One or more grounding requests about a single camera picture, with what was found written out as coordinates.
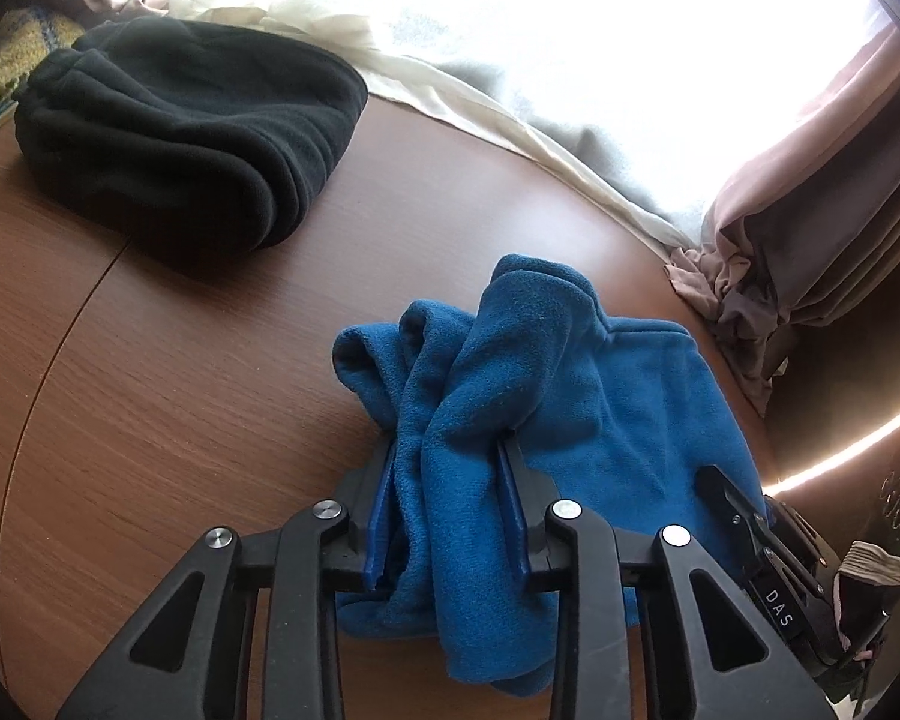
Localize yellow plaid fringed blanket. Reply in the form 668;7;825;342
0;6;87;110

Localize brown drape curtain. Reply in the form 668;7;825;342
664;22;900;417

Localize black folded fleece garment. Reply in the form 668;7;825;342
13;19;368;275

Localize white sheer curtain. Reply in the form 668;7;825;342
97;0;900;252

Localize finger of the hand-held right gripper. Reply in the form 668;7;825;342
694;465;770;541

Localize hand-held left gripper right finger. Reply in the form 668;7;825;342
495;439;833;720

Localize blue fleece pants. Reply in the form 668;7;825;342
332;253;767;698

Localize led light strip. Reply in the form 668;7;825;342
784;401;900;492

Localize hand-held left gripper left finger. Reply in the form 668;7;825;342
56;435;398;720

